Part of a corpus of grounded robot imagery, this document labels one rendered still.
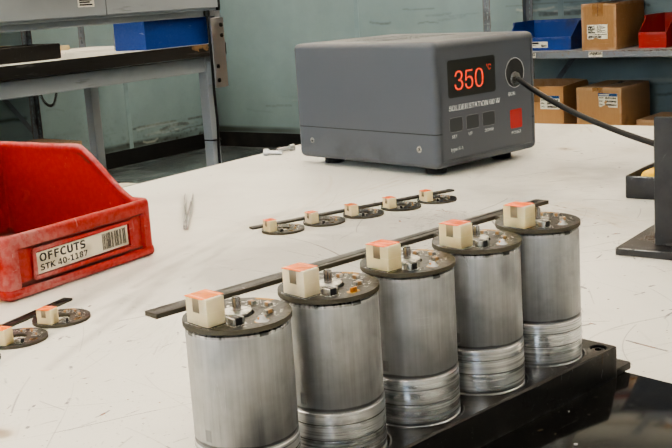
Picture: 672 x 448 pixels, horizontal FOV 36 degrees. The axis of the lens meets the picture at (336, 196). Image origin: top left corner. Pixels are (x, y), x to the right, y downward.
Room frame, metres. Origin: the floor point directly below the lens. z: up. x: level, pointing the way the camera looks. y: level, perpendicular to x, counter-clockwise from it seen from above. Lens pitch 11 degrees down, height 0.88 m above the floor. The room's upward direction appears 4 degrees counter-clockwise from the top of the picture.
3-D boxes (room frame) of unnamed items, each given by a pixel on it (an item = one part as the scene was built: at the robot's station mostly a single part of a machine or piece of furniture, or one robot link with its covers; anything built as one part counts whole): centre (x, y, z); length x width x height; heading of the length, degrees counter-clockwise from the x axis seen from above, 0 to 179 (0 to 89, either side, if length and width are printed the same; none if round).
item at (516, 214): (0.30, -0.05, 0.82); 0.01 x 0.01 x 0.01; 42
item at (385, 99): (0.82, -0.07, 0.80); 0.15 x 0.12 x 0.10; 42
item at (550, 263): (0.30, -0.06, 0.79); 0.02 x 0.02 x 0.05
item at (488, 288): (0.29, -0.04, 0.79); 0.02 x 0.02 x 0.05
